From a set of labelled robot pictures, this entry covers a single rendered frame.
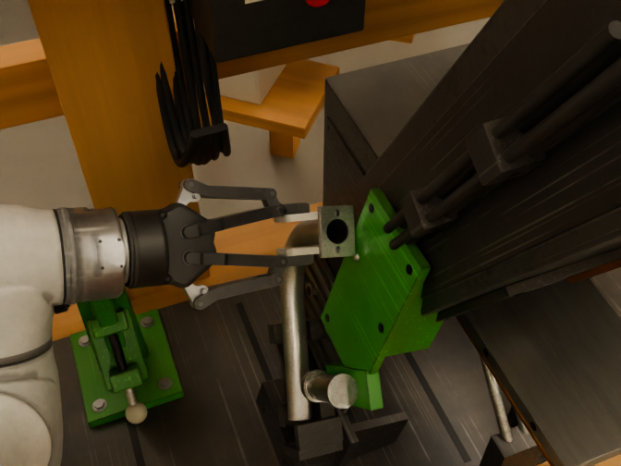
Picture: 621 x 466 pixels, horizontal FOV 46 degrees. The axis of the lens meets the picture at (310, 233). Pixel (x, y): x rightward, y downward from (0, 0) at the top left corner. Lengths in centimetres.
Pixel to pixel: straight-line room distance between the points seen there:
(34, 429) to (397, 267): 36
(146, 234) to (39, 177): 208
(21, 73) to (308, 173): 174
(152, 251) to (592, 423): 47
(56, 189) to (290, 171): 82
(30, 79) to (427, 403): 67
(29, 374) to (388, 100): 52
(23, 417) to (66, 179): 209
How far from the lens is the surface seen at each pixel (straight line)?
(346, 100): 91
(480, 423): 104
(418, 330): 80
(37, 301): 68
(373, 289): 77
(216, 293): 74
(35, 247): 67
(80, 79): 89
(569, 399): 81
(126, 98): 92
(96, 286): 69
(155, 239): 70
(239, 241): 123
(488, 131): 48
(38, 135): 295
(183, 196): 74
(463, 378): 107
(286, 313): 90
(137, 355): 99
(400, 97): 92
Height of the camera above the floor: 180
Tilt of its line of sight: 48 degrees down
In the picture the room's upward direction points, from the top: straight up
